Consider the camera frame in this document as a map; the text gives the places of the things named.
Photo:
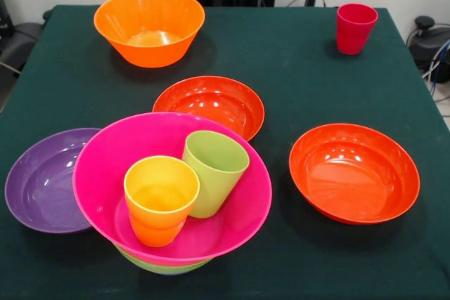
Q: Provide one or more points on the green plastic cup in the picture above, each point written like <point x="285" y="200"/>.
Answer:
<point x="214" y="187"/>

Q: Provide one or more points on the red plastic cup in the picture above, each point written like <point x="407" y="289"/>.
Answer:
<point x="353" y="33"/>

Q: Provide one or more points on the orange plastic bowl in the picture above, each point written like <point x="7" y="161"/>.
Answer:
<point x="147" y="15"/>

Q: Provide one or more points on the purple plastic bowl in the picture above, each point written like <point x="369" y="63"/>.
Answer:
<point x="38" y="180"/>

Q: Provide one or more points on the yellow plastic cup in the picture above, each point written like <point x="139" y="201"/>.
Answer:
<point x="161" y="208"/>

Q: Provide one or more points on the red plastic bowl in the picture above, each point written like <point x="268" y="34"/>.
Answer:
<point x="355" y="173"/>
<point x="211" y="103"/>

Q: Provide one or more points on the pink plastic bowl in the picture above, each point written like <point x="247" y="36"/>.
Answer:
<point x="102" y="173"/>

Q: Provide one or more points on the dark green tablecloth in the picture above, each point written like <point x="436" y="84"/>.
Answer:
<point x="316" y="261"/>

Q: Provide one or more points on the green plastic bowl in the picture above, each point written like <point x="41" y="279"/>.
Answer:
<point x="161" y="266"/>

